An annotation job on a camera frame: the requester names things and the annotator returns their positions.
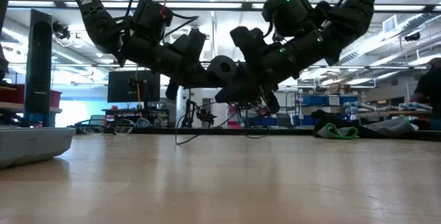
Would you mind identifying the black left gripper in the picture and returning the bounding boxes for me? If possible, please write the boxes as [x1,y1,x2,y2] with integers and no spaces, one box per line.
[118,35,227,101]

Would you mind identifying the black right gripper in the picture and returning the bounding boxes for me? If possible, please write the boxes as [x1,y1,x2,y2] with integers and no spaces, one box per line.
[214,33,338,115]

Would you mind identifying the black plastic spool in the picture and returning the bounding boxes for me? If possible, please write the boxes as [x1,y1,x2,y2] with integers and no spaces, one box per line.
[206,54,239,84]

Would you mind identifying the thin black cord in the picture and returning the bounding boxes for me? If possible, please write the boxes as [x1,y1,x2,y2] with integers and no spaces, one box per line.
[174,100,274,146]

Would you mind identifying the red stacked boxes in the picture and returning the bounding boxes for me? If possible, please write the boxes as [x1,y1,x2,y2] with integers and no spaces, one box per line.
[227,105,242,130]

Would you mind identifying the blue storage bins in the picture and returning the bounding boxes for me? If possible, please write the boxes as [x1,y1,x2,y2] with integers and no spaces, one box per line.
[299,94,360,107]

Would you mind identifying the black pouch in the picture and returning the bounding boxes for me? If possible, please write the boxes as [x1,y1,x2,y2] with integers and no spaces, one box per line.
[311,109,345,130]

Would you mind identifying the grey pouch with green trim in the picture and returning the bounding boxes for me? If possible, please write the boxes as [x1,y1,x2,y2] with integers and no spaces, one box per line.
[316,122,360,141]

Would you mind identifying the clear bag with green rim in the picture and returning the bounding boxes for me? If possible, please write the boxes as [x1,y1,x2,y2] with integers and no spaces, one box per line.
[364,114,420,138]

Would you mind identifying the wooden workbench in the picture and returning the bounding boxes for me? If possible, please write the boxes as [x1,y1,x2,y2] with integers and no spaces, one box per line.
[356,110,433,120]

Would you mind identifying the rolled white teal fabric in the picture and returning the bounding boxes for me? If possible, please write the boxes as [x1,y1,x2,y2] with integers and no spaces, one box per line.
[344,101,433,113]

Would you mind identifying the black stand with white base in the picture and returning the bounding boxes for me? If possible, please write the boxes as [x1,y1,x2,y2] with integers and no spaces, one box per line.
[23,8,53,128]

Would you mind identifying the black ceiling speaker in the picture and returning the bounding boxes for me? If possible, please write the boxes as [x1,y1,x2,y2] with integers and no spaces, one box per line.
[404,30,422,43]

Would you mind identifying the grey plastic tool case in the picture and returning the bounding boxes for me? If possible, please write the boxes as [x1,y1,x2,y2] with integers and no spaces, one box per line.
[0,127,77,170]

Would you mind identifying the person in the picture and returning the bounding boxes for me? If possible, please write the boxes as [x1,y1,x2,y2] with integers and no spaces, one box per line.
[409,57,441,131]

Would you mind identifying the red storage bin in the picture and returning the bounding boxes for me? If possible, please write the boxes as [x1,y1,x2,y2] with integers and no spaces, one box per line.
[0,84,63,110]

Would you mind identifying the wooden shelf board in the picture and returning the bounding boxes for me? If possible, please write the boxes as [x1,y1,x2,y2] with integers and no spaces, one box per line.
[0,101,63,114]

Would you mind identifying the dark aluminium table frame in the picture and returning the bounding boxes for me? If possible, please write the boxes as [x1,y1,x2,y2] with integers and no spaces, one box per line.
[67,126,441,141]

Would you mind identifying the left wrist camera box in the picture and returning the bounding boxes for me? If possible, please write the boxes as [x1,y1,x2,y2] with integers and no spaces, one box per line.
[172,27,207,63]

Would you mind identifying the left camera black cable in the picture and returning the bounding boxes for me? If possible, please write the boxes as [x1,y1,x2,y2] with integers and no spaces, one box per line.
[161,12,200,42]

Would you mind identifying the black overhead frame beam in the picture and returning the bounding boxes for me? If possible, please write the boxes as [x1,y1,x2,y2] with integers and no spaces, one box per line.
[6,0,441,14]

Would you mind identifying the looped thin arm cable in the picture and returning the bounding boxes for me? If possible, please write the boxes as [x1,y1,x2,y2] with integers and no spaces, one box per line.
[68,118,136,136]

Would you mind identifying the black hanging camera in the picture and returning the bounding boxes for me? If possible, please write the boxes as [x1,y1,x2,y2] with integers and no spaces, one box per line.
[51,22,72,41]

